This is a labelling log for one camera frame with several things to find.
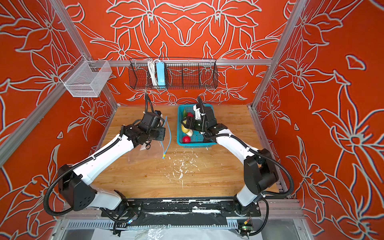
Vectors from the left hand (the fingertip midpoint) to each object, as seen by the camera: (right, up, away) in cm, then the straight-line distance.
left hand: (162, 130), depth 80 cm
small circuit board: (+42, -45, -11) cm, 62 cm away
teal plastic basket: (+20, -8, +18) cm, 28 cm away
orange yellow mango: (+13, 0, -1) cm, 13 cm away
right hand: (+11, +5, +2) cm, 12 cm away
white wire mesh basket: (-50, +32, +12) cm, 61 cm away
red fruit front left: (+13, -7, +14) cm, 20 cm away
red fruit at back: (+15, +10, +29) cm, 34 cm away
